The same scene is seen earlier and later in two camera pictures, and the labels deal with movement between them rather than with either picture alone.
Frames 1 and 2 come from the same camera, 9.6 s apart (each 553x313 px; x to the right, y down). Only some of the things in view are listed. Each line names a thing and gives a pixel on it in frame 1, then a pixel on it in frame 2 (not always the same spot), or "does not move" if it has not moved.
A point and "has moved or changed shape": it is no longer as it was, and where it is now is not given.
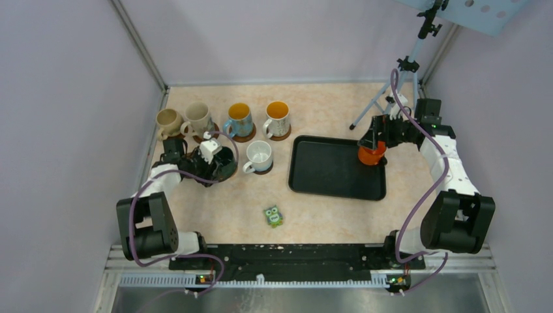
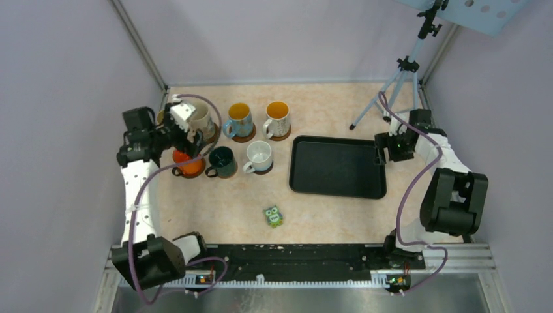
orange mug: x=373 y=157 has moved or changed shape
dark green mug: x=226 y=164 does not move
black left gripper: x=205 y=175 to x=193 y=147
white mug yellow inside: x=278 y=122 does not move
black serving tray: x=330 y=167 does not move
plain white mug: x=259 y=153 does not move
